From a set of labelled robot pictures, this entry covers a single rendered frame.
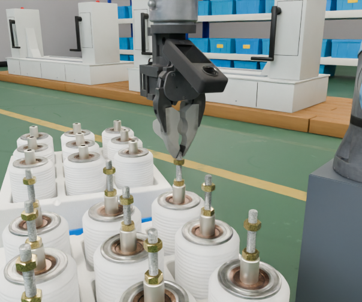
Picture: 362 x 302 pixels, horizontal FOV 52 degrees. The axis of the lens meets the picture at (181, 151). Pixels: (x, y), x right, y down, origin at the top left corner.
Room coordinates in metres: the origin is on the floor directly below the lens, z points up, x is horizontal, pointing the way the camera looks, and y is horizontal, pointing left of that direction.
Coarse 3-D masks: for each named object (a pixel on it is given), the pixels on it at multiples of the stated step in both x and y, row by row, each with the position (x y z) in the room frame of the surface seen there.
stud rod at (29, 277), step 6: (24, 246) 0.29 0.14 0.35; (30, 246) 0.30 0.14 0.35; (24, 252) 0.29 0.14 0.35; (30, 252) 0.29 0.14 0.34; (24, 258) 0.29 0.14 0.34; (30, 258) 0.29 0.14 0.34; (24, 276) 0.29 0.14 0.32; (30, 276) 0.29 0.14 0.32; (24, 282) 0.29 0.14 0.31; (30, 282) 0.29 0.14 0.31; (30, 288) 0.29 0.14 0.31; (36, 288) 0.30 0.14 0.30; (30, 294) 0.29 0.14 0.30; (36, 294) 0.29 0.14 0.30
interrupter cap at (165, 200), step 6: (168, 192) 0.63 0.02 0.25; (186, 192) 0.63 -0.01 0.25; (192, 192) 0.63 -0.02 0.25; (162, 198) 0.60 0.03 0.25; (168, 198) 0.61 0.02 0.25; (186, 198) 0.61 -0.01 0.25; (192, 198) 0.60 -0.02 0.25; (198, 198) 0.60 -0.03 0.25; (162, 204) 0.58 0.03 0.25; (168, 204) 0.58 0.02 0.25; (174, 204) 0.58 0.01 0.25; (180, 204) 0.58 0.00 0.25; (186, 204) 0.58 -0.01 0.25; (192, 204) 0.58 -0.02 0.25; (198, 204) 0.58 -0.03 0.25
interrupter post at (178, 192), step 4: (184, 184) 0.60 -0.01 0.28; (176, 188) 0.59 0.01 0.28; (180, 188) 0.59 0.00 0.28; (184, 188) 0.60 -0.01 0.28; (176, 192) 0.59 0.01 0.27; (180, 192) 0.59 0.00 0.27; (184, 192) 0.60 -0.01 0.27; (176, 196) 0.59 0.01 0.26; (180, 196) 0.59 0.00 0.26; (184, 196) 0.60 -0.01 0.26; (176, 200) 0.59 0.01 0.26; (180, 200) 0.59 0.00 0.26; (184, 200) 0.60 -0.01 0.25
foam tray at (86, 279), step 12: (144, 228) 0.63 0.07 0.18; (72, 240) 0.59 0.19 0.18; (0, 252) 0.55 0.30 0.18; (72, 252) 0.55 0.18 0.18; (84, 252) 0.59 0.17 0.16; (0, 264) 0.51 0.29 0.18; (84, 264) 0.51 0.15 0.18; (168, 264) 0.52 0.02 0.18; (84, 276) 0.48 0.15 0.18; (168, 276) 0.48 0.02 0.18; (84, 288) 0.46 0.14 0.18; (84, 300) 0.43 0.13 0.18; (204, 300) 0.43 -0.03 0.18
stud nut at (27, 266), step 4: (32, 256) 0.30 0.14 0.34; (36, 256) 0.30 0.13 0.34; (16, 260) 0.29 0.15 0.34; (32, 260) 0.29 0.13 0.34; (36, 260) 0.29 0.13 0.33; (16, 264) 0.29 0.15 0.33; (20, 264) 0.29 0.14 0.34; (24, 264) 0.29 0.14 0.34; (28, 264) 0.29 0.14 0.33; (32, 264) 0.29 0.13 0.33; (36, 264) 0.29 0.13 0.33; (16, 268) 0.29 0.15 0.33; (20, 268) 0.29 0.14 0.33; (24, 268) 0.28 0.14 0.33; (28, 268) 0.29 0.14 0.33; (32, 268) 0.29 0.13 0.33
